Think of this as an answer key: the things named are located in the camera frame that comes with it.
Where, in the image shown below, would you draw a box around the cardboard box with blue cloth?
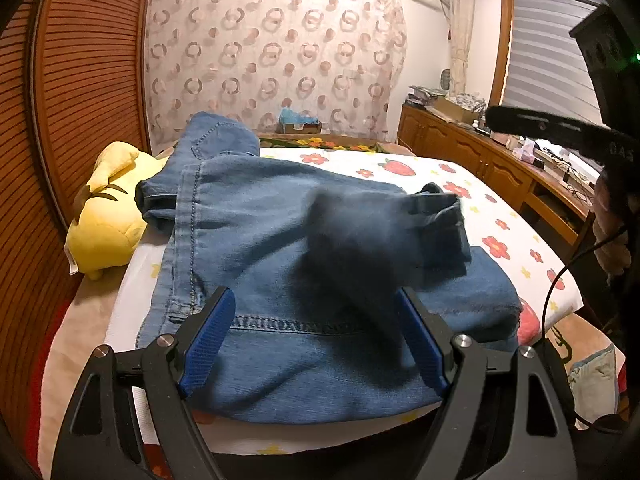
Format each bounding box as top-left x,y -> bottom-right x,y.
277,107 -> 323,135

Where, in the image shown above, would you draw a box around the blue denim pants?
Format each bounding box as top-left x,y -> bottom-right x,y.
135,111 -> 523,426

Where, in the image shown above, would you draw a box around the flat cardboard box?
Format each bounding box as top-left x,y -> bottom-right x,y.
430,97 -> 478,125

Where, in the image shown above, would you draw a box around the green floral blanket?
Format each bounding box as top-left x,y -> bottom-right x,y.
257,132 -> 416,156

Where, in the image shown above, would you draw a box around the sheer circle-patterned curtain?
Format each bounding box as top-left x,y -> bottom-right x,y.
145,0 -> 408,143

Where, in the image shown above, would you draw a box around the black cable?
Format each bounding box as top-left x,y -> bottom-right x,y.
545,227 -> 628,433

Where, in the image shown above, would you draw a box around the light blue cushion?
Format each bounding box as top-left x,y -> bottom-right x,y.
567,345 -> 621,423

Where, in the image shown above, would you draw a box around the person's right hand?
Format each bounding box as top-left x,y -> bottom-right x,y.
592,170 -> 635,276

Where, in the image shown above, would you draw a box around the yellow plush toy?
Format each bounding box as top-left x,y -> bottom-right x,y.
65,141 -> 173,281

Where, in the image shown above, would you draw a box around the beige tied-back curtain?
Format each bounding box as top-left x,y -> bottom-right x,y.
446,0 -> 476,98

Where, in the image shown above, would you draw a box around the wooden louvered wardrobe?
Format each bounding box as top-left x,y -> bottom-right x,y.
0,0 -> 156,441

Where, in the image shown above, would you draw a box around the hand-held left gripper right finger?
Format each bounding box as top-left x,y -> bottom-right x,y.
395,286 -> 578,480

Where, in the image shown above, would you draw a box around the wooden sideboard cabinet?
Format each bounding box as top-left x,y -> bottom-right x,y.
397,102 -> 601,246

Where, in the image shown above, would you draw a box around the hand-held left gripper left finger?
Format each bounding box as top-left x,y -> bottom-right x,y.
50,286 -> 236,480

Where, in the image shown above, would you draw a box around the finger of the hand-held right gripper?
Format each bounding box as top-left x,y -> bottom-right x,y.
487,105 -> 611,156

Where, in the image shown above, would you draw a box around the grey striped window blind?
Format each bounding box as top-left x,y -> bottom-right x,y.
502,0 -> 608,126

